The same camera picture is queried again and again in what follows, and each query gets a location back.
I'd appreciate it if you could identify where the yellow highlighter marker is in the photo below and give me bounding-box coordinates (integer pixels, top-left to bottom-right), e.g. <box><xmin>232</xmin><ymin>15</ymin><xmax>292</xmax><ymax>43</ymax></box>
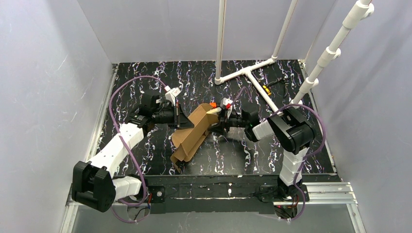
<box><xmin>207</xmin><ymin>107</ymin><xmax>222</xmax><ymax>115</ymax></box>

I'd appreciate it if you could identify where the purple cable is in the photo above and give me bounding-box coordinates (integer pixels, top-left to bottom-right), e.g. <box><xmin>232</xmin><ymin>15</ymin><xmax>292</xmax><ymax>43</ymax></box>
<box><xmin>231</xmin><ymin>86</ymin><xmax>327</xmax><ymax>222</ymax></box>
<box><xmin>108</xmin><ymin>75</ymin><xmax>171</xmax><ymax>224</ymax></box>

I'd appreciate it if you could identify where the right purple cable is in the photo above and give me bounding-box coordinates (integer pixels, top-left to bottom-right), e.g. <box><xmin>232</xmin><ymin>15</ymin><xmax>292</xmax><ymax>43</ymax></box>
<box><xmin>231</xmin><ymin>86</ymin><xmax>327</xmax><ymax>222</ymax></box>

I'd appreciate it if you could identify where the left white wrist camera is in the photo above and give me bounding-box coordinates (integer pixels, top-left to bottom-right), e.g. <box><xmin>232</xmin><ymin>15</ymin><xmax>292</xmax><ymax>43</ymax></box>
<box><xmin>164</xmin><ymin>85</ymin><xmax>181</xmax><ymax>106</ymax></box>

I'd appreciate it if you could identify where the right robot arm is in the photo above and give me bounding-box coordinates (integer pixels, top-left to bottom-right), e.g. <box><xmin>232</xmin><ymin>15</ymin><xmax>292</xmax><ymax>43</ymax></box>
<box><xmin>208</xmin><ymin>104</ymin><xmax>317</xmax><ymax>200</ymax></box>

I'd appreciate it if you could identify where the yellow black small tool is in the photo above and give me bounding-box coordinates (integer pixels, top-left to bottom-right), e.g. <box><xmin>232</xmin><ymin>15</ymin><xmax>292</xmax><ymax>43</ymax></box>
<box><xmin>262</xmin><ymin>85</ymin><xmax>272</xmax><ymax>96</ymax></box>

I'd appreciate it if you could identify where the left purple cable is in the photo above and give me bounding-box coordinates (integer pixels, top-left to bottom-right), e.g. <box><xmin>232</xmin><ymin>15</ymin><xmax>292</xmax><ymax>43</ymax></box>
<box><xmin>108</xmin><ymin>75</ymin><xmax>171</xmax><ymax>224</ymax></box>

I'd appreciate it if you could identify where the orange capped black marker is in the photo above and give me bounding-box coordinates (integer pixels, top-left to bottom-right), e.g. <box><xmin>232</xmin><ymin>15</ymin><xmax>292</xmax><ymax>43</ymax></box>
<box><xmin>209</xmin><ymin>102</ymin><xmax>221</xmax><ymax>108</ymax></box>

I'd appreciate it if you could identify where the brown cardboard box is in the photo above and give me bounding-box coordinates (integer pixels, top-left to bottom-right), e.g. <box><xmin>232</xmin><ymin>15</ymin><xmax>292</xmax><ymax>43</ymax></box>
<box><xmin>171</xmin><ymin>103</ymin><xmax>218</xmax><ymax>172</ymax></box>

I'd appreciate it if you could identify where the white PVC pipe frame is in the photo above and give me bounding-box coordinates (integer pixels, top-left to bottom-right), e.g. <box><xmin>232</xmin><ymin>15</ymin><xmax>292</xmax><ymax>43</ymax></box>
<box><xmin>214</xmin><ymin>0</ymin><xmax>376</xmax><ymax>113</ymax></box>

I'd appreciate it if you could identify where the aluminium rail frame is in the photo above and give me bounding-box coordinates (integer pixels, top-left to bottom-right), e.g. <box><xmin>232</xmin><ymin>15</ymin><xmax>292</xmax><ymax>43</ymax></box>
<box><xmin>59</xmin><ymin>63</ymin><xmax>368</xmax><ymax>233</ymax></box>

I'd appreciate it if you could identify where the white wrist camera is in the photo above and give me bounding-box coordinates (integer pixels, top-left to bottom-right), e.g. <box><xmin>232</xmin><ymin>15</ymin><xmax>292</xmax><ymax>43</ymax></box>
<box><xmin>220</xmin><ymin>98</ymin><xmax>233</xmax><ymax>119</ymax></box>
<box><xmin>164</xmin><ymin>85</ymin><xmax>181</xmax><ymax>106</ymax></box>

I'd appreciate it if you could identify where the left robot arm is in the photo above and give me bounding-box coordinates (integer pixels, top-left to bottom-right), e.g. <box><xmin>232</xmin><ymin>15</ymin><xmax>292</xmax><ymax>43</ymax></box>
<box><xmin>71</xmin><ymin>87</ymin><xmax>194</xmax><ymax>212</ymax></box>

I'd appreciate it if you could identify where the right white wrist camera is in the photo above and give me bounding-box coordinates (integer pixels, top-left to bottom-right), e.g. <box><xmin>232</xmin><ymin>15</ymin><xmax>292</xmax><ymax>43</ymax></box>
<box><xmin>220</xmin><ymin>98</ymin><xmax>233</xmax><ymax>119</ymax></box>

